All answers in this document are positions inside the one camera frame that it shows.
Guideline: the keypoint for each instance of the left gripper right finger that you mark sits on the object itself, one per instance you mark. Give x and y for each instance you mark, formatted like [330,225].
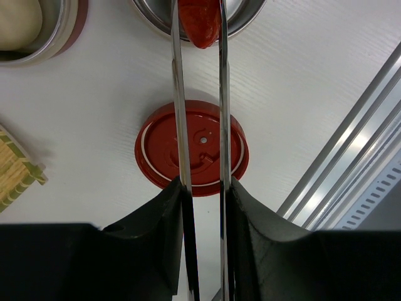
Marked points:
[274,259]

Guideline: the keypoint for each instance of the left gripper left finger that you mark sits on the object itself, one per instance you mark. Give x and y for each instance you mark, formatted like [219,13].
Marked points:
[135,258]

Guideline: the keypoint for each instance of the metal tongs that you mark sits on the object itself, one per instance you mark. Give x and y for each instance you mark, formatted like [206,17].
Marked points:
[187,203]

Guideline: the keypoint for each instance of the red sausage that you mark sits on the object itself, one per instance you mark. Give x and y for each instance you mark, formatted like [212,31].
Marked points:
[201,21]

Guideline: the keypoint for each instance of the round white bun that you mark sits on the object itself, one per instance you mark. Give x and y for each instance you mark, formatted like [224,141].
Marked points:
[21,23]

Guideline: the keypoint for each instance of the left red lid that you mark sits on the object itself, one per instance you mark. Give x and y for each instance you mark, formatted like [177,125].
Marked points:
[156,151]

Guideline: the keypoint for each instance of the bamboo mat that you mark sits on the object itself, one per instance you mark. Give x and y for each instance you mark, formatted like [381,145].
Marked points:
[18,170]

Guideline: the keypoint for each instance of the near steel red bowl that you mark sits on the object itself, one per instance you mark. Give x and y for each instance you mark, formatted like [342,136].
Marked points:
[157,14]

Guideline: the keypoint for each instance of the steel red bowl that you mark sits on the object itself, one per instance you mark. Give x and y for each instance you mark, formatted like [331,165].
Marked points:
[63,22]
[157,14]

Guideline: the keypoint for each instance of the far steel red bowl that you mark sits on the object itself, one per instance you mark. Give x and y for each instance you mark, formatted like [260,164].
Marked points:
[63,22]

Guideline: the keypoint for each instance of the slotted cable duct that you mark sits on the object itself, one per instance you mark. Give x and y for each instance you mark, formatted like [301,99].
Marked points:
[374,194]

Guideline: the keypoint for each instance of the aluminium rail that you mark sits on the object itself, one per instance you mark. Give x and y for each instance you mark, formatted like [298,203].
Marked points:
[360,148]

